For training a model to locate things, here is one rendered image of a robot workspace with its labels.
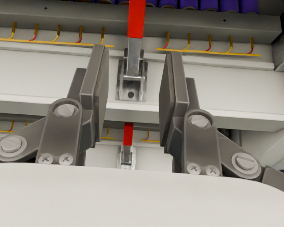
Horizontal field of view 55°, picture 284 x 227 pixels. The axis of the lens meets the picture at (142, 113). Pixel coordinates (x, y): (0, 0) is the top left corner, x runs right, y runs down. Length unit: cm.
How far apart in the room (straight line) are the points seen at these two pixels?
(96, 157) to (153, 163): 9
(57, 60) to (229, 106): 17
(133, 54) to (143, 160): 23
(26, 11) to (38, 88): 7
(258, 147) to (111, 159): 21
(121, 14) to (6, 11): 10
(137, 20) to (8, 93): 13
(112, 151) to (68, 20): 22
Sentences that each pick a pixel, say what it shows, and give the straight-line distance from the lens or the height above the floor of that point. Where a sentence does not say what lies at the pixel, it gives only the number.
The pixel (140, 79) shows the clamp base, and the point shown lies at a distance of 24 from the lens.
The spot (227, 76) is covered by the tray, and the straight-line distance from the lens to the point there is 28.
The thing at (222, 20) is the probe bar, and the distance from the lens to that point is 28.
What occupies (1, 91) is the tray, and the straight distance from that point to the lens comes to 28.
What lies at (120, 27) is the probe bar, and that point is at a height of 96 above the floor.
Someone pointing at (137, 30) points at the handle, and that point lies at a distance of 22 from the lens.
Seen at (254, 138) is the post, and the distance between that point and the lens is 37.
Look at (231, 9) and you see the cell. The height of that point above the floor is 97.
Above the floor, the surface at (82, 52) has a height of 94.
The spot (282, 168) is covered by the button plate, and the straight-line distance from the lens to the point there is 40.
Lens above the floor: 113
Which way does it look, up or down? 57 degrees down
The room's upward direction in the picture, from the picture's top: 8 degrees clockwise
